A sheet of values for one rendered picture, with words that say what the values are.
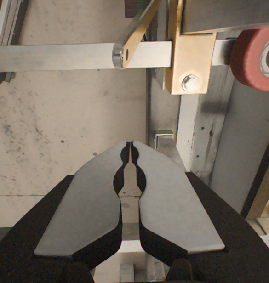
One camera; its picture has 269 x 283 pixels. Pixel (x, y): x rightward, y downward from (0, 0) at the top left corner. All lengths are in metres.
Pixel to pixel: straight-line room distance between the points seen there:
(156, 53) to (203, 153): 0.45
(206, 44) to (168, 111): 0.23
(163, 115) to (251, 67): 0.25
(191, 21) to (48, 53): 0.17
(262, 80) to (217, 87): 0.31
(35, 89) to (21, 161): 0.59
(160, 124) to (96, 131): 0.85
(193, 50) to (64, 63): 0.16
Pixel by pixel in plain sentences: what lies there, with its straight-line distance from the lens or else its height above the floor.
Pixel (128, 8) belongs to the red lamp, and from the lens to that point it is 0.42.
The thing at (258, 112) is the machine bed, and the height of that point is 0.75.
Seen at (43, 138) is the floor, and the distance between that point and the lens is 1.41.
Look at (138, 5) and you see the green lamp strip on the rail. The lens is 0.42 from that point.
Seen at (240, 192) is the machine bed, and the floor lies 0.78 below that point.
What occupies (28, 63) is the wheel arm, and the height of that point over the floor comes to 0.86.
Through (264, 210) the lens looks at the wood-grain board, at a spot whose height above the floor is 0.90.
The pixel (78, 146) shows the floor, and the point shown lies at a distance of 1.36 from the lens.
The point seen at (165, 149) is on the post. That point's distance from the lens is 0.40.
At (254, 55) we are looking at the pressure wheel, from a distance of 0.25.
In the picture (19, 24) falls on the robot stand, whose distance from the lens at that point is 1.14.
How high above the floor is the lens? 1.12
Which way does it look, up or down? 60 degrees down
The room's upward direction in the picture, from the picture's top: 178 degrees clockwise
